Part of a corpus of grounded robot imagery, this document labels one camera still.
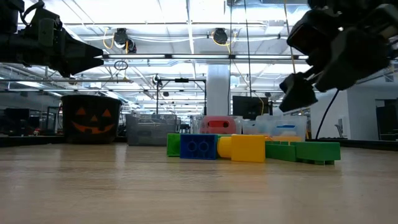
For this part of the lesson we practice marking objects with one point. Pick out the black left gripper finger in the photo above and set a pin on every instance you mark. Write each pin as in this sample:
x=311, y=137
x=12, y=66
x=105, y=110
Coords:
x=68, y=46
x=81, y=67

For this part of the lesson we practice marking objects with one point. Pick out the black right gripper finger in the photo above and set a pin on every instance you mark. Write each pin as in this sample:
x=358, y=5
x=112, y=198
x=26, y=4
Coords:
x=354, y=59
x=297, y=93

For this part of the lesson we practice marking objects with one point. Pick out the clear plastic bin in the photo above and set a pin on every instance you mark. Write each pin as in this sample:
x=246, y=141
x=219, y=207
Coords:
x=261, y=124
x=195, y=124

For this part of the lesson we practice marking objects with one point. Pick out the long dark green brick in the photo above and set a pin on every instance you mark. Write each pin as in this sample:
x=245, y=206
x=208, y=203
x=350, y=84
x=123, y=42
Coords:
x=317, y=152

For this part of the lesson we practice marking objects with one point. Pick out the small yellow toy block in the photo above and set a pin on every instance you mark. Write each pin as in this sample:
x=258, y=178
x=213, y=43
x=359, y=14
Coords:
x=248, y=148

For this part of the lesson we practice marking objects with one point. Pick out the red foam die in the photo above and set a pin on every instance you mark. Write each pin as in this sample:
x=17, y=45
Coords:
x=217, y=124

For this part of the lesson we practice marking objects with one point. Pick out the black metal pot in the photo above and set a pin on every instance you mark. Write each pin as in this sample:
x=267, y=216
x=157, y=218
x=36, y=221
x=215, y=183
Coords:
x=90, y=105

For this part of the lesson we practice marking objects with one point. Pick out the black monitor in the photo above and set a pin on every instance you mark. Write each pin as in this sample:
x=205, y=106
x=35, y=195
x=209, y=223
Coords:
x=248, y=107

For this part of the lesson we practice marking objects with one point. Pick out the white building pillar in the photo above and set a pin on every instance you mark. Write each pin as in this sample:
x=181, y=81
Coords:
x=218, y=90

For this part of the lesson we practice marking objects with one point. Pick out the grey translucent plastic bin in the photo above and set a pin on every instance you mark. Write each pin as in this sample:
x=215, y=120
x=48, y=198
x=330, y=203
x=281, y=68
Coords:
x=150, y=130

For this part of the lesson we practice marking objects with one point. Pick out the long ceiling light fixture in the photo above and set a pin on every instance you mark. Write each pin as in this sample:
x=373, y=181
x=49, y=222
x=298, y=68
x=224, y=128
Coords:
x=199, y=56

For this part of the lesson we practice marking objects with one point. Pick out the small blue toy brick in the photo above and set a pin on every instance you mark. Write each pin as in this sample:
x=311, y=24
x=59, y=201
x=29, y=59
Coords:
x=198, y=147

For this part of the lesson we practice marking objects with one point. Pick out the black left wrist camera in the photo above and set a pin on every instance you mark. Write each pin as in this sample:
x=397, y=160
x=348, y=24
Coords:
x=11, y=15

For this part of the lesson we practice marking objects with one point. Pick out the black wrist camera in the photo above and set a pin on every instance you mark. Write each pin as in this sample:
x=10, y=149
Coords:
x=311, y=37
x=11, y=15

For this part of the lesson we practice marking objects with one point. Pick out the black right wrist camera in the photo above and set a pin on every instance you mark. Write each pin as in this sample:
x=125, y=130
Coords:
x=311, y=37

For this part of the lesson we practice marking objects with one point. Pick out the black aluminium frame rails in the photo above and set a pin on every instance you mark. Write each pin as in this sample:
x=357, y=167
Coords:
x=25, y=141
x=373, y=144

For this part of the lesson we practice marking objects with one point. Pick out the black metal stand frame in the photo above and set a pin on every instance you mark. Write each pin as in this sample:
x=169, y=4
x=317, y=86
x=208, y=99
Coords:
x=182, y=80

